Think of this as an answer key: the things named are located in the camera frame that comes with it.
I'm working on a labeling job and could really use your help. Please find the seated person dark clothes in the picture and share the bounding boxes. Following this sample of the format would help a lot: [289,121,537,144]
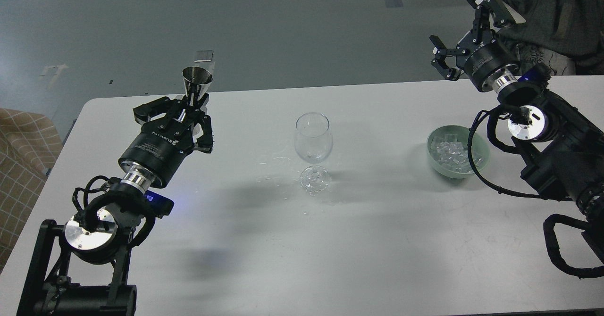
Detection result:
[499,0,604,75]

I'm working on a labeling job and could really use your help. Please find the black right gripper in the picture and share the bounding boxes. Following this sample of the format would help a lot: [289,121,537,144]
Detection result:
[429,0,520,92]

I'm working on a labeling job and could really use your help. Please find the clear wine glass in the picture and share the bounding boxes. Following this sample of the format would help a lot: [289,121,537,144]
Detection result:
[294,112,334,194]

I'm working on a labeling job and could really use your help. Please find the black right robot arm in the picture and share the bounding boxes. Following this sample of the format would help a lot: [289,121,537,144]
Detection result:
[430,0,604,279]

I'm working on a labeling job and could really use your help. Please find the beige checkered cloth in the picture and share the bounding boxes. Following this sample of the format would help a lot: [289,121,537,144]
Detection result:
[0,108,63,270]

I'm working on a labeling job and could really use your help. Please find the green bowl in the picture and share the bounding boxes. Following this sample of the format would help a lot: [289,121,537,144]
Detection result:
[426,125,491,179]

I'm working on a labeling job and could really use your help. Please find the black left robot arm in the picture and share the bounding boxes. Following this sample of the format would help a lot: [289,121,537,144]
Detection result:
[17,94,213,316]

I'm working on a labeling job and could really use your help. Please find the clear ice cubes pile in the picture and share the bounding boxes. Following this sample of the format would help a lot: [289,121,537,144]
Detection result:
[428,133,474,175]

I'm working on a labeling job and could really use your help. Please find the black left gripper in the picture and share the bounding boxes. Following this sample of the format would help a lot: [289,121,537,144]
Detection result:
[118,94,214,189]

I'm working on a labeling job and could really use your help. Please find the silver floor plate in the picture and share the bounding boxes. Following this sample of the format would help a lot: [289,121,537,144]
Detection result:
[193,50,214,63]

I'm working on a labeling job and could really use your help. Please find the steel cocktail jigger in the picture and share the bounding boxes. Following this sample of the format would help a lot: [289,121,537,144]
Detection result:
[179,67,213,122]

